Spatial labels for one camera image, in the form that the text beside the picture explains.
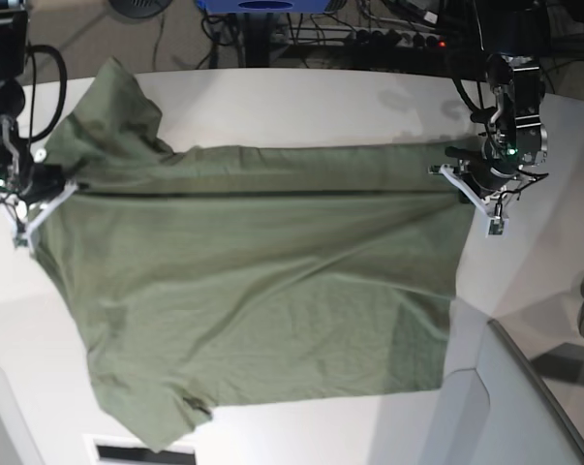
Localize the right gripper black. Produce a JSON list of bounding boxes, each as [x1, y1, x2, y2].
[[18, 164, 66, 205]]

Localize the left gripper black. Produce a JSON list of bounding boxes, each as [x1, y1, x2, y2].
[[445, 146, 516, 205]]

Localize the green t-shirt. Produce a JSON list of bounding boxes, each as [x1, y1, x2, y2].
[[34, 60, 474, 450]]

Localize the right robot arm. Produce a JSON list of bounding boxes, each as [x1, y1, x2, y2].
[[0, 1, 68, 204]]

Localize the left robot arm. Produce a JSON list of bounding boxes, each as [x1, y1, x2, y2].
[[446, 1, 551, 201]]

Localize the power strip with red light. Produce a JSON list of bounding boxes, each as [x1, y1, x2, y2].
[[353, 29, 448, 50]]

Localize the black round fan base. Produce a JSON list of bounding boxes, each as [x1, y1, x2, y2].
[[108, 0, 172, 20]]

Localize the grey metal stand right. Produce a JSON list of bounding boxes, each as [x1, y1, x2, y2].
[[489, 276, 584, 464]]

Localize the blue plastic bin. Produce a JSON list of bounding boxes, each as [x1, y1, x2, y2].
[[197, 0, 334, 14]]

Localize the black table leg post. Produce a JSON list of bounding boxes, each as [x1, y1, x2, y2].
[[240, 13, 275, 68]]

